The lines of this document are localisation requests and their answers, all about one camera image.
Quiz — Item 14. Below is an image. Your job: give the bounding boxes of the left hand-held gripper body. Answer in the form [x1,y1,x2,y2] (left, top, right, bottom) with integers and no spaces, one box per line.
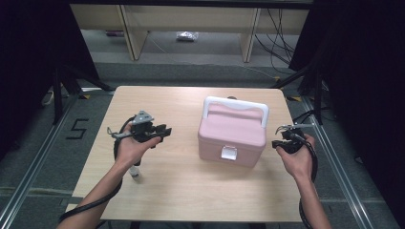
[107,110,162,144]

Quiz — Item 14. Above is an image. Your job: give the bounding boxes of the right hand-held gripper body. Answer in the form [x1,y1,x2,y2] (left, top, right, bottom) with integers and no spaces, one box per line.
[275,123,315,156]

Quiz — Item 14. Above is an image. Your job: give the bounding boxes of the small white bottle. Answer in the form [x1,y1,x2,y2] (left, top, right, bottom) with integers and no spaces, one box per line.
[128,165,143,183]

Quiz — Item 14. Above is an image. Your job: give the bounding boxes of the pink storage box white handle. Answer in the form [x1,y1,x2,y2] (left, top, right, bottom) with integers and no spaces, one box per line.
[197,95,270,169]

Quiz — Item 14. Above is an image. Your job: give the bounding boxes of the person's right hand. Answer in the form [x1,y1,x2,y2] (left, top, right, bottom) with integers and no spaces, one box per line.
[275,133,317,183]

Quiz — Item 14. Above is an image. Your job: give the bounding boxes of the person's left hand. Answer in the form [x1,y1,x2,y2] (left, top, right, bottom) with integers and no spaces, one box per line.
[114,122,162,170]

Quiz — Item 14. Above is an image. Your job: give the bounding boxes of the black metal stand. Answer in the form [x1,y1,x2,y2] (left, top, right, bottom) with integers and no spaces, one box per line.
[270,60,325,126]
[52,63,116,126]

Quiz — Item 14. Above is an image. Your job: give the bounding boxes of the black curtain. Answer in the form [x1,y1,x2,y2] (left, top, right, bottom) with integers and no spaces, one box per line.
[0,0,100,160]
[288,0,405,223]

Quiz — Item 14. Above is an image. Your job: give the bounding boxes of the clear plastic bag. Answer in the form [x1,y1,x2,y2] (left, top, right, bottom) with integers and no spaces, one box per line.
[176,31,200,42]

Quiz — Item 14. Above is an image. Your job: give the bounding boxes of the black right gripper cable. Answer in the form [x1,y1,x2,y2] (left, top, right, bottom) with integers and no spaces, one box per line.
[290,132,320,229]

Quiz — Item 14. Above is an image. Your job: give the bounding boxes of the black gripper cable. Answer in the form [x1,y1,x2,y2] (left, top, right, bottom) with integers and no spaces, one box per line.
[290,132,320,229]
[58,115,138,223]

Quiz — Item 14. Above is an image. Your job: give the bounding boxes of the aluminium floor rail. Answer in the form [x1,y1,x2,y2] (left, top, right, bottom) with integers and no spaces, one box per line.
[0,94,80,229]
[300,94,376,229]

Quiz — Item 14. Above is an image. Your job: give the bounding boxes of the black floor cables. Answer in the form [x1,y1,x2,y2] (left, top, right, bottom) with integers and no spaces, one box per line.
[254,8,297,75]

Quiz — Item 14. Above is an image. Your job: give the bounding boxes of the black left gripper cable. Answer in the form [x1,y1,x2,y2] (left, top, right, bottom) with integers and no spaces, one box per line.
[58,115,138,223]

